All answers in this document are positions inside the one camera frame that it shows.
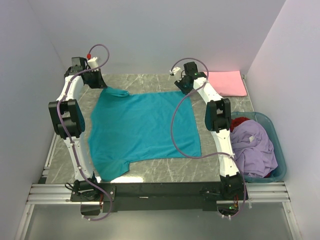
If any teal t shirt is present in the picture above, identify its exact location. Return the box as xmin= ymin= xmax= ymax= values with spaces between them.
xmin=88 ymin=88 xmax=202 ymax=182

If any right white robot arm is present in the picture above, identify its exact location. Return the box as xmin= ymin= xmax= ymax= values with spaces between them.
xmin=170 ymin=59 xmax=247 ymax=200

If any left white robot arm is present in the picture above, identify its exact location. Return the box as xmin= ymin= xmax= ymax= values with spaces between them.
xmin=48 ymin=54 xmax=107 ymax=184

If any folded pink t shirt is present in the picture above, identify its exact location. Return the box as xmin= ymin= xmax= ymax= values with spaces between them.
xmin=208 ymin=70 xmax=247 ymax=97

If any red t shirt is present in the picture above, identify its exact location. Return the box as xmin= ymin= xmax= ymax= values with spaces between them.
xmin=230 ymin=116 xmax=250 ymax=133

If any lavender t shirt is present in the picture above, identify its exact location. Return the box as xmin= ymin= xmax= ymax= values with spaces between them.
xmin=230 ymin=119 xmax=278 ymax=179

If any teal plastic laundry basket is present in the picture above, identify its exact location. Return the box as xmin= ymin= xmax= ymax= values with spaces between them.
xmin=230 ymin=111 xmax=287 ymax=183

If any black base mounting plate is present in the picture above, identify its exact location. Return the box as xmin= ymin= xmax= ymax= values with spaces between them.
xmin=70 ymin=181 xmax=248 ymax=213

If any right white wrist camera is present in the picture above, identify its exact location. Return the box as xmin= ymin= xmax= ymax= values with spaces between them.
xmin=169 ymin=66 xmax=183 ymax=82

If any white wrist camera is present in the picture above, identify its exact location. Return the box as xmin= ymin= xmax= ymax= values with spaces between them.
xmin=169 ymin=66 xmax=183 ymax=82
xmin=87 ymin=57 xmax=99 ymax=69

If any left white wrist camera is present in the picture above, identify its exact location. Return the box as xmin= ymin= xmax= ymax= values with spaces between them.
xmin=87 ymin=57 xmax=99 ymax=69

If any aluminium frame rail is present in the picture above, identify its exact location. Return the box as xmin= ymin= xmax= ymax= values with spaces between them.
xmin=26 ymin=182 xmax=291 ymax=205

